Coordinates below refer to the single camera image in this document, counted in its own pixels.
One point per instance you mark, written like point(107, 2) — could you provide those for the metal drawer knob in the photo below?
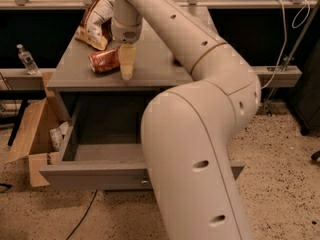
point(145, 181)

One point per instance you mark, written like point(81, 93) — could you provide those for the open grey top drawer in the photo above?
point(96, 170)

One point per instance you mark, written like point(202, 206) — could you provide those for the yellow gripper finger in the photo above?
point(127, 54)

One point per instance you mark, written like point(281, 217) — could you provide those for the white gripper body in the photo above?
point(126, 34)

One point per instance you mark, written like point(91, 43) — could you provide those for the brown chip bag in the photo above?
point(95, 26)

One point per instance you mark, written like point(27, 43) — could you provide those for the clear plastic water bottle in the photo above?
point(27, 60)

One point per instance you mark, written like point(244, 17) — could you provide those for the grey drawer cabinet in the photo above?
point(91, 80)

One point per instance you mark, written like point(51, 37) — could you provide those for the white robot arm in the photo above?
point(206, 212)

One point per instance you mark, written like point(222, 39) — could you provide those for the brown cardboard box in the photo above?
point(33, 140)

